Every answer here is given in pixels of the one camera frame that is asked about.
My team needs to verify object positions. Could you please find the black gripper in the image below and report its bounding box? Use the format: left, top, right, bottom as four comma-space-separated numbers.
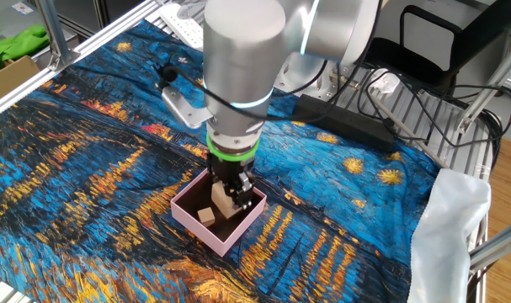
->
206, 151, 256, 211

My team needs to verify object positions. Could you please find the large wooden block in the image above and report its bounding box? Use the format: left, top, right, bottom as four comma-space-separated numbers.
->
210, 180, 244, 221

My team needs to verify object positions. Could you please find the small wooden cube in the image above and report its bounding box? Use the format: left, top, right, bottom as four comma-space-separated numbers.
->
197, 206, 216, 228

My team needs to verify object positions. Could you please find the pink gift box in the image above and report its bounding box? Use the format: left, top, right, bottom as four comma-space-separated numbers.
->
169, 167, 268, 258

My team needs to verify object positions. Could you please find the open cardboard box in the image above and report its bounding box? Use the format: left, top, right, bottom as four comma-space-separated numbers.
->
0, 55, 41, 109

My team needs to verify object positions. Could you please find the black foam block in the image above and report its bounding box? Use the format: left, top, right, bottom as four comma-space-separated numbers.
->
291, 93, 396, 153

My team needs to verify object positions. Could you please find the starry night print cloth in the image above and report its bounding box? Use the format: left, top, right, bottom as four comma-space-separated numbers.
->
0, 19, 444, 303

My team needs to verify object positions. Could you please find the white power strip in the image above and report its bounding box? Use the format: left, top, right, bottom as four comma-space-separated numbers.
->
158, 3, 205, 52

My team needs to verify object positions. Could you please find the black office chair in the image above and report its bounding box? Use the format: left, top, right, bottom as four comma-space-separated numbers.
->
355, 0, 511, 92

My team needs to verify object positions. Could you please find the translucent white plastic sheet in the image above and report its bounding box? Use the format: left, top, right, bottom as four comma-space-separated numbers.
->
406, 167, 492, 303

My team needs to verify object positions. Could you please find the green cloth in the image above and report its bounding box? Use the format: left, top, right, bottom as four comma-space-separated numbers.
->
0, 6, 50, 79

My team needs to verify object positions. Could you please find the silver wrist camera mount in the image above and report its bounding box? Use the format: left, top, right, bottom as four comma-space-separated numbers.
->
161, 86, 214, 130

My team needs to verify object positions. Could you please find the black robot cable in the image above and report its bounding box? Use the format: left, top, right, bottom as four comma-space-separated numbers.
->
155, 58, 336, 124

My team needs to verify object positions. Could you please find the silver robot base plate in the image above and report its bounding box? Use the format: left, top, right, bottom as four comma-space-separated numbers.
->
274, 58, 365, 102

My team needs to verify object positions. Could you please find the black power cable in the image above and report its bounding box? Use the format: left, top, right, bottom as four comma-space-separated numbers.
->
351, 66, 511, 169

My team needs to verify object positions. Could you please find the aluminium frame strut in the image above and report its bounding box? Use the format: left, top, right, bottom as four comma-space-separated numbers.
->
36, 0, 80, 72
455, 37, 511, 136
469, 218, 511, 273

